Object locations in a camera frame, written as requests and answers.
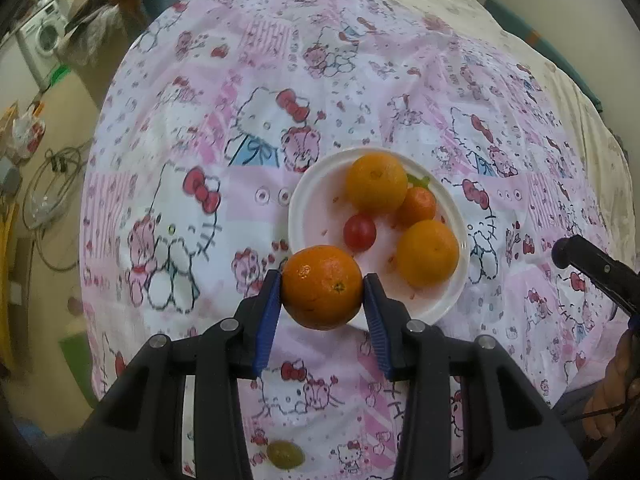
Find person's right hand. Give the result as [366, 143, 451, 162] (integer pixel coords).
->
[582, 330, 640, 453]

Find medium orange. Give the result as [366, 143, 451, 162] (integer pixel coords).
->
[396, 220, 461, 288]

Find small tangerine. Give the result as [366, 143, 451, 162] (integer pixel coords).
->
[281, 245, 364, 332]
[395, 186, 437, 228]

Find red and white plastic bag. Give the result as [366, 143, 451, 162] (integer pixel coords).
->
[11, 110, 47, 158]

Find red cherry tomato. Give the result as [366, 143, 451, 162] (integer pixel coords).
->
[343, 213, 377, 252]

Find pink cartoon printed blanket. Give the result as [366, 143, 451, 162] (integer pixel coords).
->
[80, 0, 618, 480]

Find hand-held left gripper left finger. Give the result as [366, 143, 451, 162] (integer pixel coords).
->
[65, 270, 283, 480]

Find coiled hose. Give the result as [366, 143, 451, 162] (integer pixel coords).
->
[21, 142, 93, 273]

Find pink speckled plate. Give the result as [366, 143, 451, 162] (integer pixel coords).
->
[287, 149, 471, 331]

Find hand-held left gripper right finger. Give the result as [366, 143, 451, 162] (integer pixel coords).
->
[362, 273, 588, 480]

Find green cherry tomato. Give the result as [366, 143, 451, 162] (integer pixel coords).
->
[266, 440, 305, 471]

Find white washing machine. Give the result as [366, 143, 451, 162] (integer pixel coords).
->
[17, 0, 71, 88]

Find large yellowish orange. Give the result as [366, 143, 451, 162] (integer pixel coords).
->
[346, 152, 408, 215]

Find teal mat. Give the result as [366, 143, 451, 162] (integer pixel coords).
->
[484, 0, 603, 111]

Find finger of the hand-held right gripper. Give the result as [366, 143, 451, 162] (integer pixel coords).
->
[552, 235, 640, 313]

